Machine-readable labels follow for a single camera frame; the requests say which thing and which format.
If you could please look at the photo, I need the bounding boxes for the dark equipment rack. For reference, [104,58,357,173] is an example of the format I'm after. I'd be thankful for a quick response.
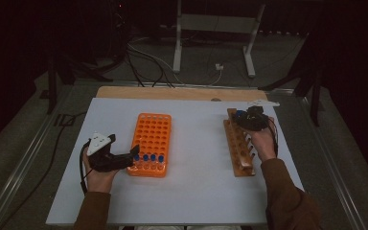
[107,0,132,66]

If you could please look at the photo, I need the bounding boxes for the person's left hand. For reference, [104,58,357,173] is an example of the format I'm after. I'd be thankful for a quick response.
[82,155,121,195]

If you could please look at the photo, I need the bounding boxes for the long black floor cable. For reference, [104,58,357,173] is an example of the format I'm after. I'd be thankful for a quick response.
[0,111,88,230]

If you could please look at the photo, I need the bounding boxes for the orange plastic test tube rack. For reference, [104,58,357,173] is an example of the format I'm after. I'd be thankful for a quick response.
[126,112,173,178]

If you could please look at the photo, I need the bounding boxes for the wooden test tube rack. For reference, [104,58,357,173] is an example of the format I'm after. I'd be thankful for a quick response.
[222,107,257,177]

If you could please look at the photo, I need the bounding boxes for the aluminium frame rail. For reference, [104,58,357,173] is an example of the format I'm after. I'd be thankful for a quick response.
[296,92,368,230]
[0,85,75,230]

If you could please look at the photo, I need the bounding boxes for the white floor cable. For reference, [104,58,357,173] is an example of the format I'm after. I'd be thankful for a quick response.
[127,42,223,86]

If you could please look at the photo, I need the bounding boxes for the left hand-held gripper black cable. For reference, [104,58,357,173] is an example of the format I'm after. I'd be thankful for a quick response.
[79,141,92,196]

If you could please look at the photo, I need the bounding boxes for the hand-held gripper black cable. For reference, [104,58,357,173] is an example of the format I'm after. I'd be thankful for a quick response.
[79,141,92,196]
[267,122,280,158]

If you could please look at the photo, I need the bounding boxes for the right hand-held gripper black cable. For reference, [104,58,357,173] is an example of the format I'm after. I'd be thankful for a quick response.
[267,122,280,158]

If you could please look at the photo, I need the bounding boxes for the black stand legs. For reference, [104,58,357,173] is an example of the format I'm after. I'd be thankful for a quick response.
[46,54,113,115]
[258,32,326,127]

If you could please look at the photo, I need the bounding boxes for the person's right hand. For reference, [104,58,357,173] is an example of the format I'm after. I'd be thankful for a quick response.
[247,117,278,163]

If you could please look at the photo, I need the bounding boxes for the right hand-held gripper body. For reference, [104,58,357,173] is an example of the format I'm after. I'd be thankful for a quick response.
[238,99,281,132]

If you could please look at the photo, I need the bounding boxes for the black floor cables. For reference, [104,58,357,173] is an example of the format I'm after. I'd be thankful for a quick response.
[126,47,175,88]

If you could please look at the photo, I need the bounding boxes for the grey metal stand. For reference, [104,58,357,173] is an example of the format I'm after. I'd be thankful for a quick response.
[172,0,266,79]

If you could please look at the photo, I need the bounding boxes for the white table board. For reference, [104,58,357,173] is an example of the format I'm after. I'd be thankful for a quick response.
[45,97,305,226]

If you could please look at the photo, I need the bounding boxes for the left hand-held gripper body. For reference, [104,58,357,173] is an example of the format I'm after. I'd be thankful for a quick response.
[86,132,134,173]

